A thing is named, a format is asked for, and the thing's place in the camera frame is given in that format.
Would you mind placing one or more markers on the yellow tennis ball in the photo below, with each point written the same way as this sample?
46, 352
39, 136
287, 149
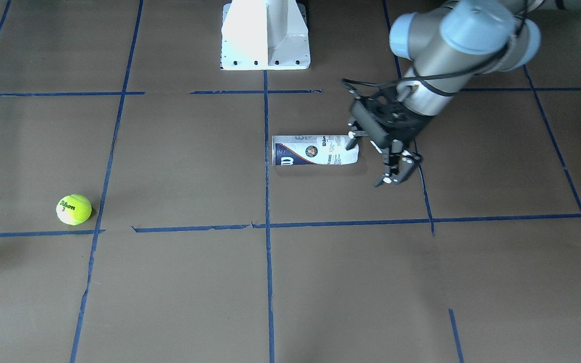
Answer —
73, 209

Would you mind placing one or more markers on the clear tennis ball can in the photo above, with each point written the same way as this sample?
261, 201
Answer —
313, 150

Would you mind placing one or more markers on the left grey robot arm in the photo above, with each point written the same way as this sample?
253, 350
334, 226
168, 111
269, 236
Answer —
447, 46

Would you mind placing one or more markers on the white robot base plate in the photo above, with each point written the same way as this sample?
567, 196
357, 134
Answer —
264, 35

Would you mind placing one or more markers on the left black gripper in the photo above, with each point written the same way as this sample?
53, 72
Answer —
412, 132

